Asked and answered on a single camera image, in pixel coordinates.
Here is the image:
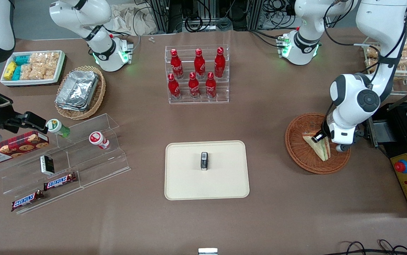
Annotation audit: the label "black loose cable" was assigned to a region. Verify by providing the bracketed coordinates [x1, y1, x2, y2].
[326, 240, 407, 255]

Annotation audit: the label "green bottle white cap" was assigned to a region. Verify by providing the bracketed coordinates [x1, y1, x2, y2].
[46, 119, 71, 138]

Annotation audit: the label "red tartan cookie box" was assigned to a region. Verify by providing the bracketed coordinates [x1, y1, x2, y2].
[0, 131, 50, 166]

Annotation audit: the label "clear acrylic stepped shelf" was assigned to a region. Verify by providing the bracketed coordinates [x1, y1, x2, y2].
[0, 113, 131, 215]

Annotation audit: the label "red cola bottle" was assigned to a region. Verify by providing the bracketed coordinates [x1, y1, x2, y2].
[194, 49, 206, 79]
[170, 49, 184, 79]
[168, 73, 182, 100]
[188, 72, 200, 99]
[214, 47, 226, 78]
[205, 72, 217, 99]

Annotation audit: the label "light oval wicker basket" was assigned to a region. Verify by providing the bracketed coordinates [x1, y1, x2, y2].
[55, 66, 106, 120]

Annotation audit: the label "beige crumpled cloth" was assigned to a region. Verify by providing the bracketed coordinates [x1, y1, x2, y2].
[110, 4, 158, 36]

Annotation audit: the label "Snickers chocolate bar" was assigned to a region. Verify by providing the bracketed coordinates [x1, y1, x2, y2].
[44, 172, 77, 191]
[11, 190, 44, 212]

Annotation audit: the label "triangle sandwich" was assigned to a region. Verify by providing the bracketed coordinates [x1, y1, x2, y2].
[302, 131, 331, 162]

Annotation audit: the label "brown round wicker basket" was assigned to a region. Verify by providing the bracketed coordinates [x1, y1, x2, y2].
[285, 113, 351, 175]

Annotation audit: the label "white snack tray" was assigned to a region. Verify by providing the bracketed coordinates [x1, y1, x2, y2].
[0, 50, 66, 86]

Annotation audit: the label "clear acrylic bottle rack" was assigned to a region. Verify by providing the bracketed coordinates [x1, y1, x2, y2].
[165, 44, 230, 104]

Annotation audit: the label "black appliance housing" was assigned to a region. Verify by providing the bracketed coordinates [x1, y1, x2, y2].
[367, 101, 407, 158]

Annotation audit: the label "black coiled cable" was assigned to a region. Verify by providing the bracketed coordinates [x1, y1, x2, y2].
[185, 13, 204, 33]

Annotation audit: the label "yellow snack packet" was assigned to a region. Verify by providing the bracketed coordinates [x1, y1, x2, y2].
[4, 61, 17, 80]

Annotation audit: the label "black cable bundle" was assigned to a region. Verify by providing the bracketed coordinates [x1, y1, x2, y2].
[260, 0, 298, 22]

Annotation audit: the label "red and white bottle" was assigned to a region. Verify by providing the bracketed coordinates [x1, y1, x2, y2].
[89, 131, 110, 149]

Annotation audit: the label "clear rice cracker bag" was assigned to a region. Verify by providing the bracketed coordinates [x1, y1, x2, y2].
[33, 63, 59, 80]
[20, 64, 36, 80]
[29, 52, 61, 66]

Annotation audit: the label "aluminium profile frame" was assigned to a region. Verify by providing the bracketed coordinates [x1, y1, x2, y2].
[150, 0, 183, 34]

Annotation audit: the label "small black white box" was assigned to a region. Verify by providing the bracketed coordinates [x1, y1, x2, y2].
[40, 155, 55, 176]

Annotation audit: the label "beige rectangular tray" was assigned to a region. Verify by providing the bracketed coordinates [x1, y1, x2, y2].
[164, 140, 250, 201]

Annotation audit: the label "stacked aluminium foil trays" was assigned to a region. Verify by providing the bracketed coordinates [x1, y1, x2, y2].
[55, 70, 100, 112]

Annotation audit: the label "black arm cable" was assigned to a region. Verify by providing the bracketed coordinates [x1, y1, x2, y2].
[322, 0, 407, 133]

